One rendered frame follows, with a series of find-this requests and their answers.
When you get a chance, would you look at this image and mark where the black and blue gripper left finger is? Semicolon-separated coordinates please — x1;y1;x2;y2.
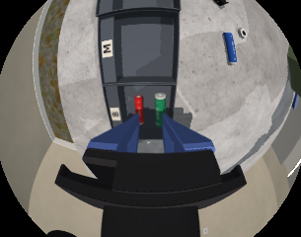
86;114;140;153

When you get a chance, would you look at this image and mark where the green battery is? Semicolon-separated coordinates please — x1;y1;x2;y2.
155;93;166;127

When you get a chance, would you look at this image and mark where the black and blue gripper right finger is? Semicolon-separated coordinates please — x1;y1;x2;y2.
162;114;215;153

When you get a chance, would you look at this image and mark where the black die with white pips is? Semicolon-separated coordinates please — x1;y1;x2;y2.
214;0;229;6

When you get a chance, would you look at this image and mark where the white hex nut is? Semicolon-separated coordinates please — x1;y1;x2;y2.
237;28;247;39

